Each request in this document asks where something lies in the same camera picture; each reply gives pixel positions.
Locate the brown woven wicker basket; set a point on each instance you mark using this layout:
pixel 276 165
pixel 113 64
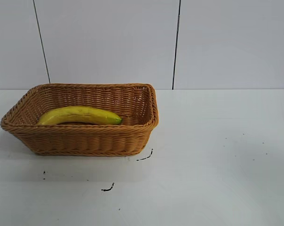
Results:
pixel 85 139

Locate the yellow banana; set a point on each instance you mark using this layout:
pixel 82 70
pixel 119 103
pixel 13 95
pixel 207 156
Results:
pixel 83 115

